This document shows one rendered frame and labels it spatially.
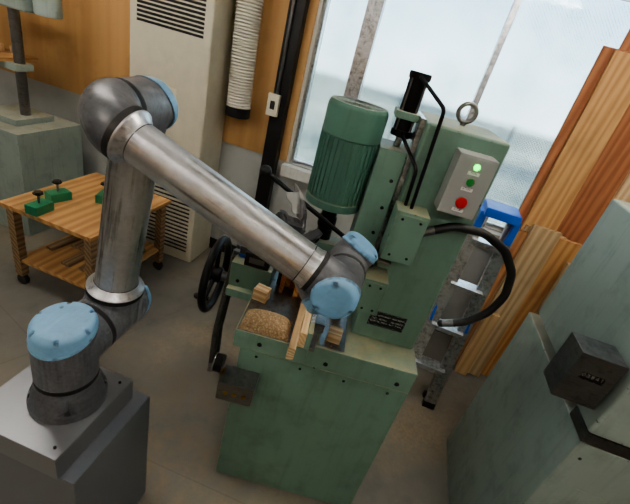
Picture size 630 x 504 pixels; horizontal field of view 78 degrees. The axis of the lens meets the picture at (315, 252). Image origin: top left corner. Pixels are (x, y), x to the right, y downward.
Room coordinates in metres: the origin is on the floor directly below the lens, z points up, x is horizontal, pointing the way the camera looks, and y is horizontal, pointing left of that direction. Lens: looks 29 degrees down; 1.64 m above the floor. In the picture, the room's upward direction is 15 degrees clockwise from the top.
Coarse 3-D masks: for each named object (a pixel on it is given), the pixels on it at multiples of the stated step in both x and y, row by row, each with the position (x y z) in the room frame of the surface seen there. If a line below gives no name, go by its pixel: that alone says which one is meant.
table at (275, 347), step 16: (240, 288) 1.04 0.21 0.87; (272, 288) 1.05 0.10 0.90; (288, 288) 1.07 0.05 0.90; (256, 304) 0.94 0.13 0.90; (272, 304) 0.97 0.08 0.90; (288, 304) 0.99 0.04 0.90; (240, 320) 0.86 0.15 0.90; (240, 336) 0.82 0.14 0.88; (256, 336) 0.82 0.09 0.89; (272, 352) 0.82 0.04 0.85; (304, 352) 0.81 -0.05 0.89
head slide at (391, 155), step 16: (384, 144) 1.14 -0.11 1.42; (400, 144) 1.16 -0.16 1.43; (384, 160) 1.10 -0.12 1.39; (400, 160) 1.10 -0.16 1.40; (384, 176) 1.10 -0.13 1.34; (368, 192) 1.10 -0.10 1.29; (384, 192) 1.10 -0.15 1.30; (368, 208) 1.10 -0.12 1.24; (384, 208) 1.10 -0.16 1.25; (352, 224) 1.20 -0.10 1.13; (368, 224) 1.10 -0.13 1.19; (368, 240) 1.10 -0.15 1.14
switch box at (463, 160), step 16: (464, 160) 0.99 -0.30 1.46; (480, 160) 0.99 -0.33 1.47; (496, 160) 1.01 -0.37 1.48; (448, 176) 1.02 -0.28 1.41; (464, 176) 0.99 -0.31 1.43; (480, 176) 0.99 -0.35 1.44; (448, 192) 0.99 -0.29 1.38; (464, 192) 0.99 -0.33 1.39; (480, 192) 0.99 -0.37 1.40; (448, 208) 0.99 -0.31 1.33; (464, 208) 0.99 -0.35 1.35
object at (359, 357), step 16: (336, 320) 1.10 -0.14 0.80; (320, 336) 1.00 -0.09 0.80; (352, 336) 1.04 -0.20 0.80; (320, 352) 0.95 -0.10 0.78; (336, 352) 0.95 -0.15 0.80; (352, 352) 0.97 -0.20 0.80; (368, 352) 0.99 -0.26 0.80; (384, 352) 1.01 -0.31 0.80; (400, 352) 1.03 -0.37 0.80; (320, 368) 0.95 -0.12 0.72; (336, 368) 0.95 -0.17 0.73; (352, 368) 0.95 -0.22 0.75; (368, 368) 0.95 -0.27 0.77; (384, 368) 0.95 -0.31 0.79; (400, 368) 0.95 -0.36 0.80; (416, 368) 0.98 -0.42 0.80; (384, 384) 0.95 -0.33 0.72; (400, 384) 0.95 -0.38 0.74
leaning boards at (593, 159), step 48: (624, 48) 2.28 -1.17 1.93; (624, 96) 2.20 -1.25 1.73; (576, 144) 2.20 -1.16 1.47; (624, 144) 2.20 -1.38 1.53; (528, 192) 2.23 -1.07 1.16; (576, 192) 2.17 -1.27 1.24; (624, 192) 2.15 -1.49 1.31; (528, 240) 2.05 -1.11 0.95; (576, 240) 2.17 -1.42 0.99; (528, 288) 2.02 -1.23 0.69; (480, 336) 1.97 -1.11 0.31
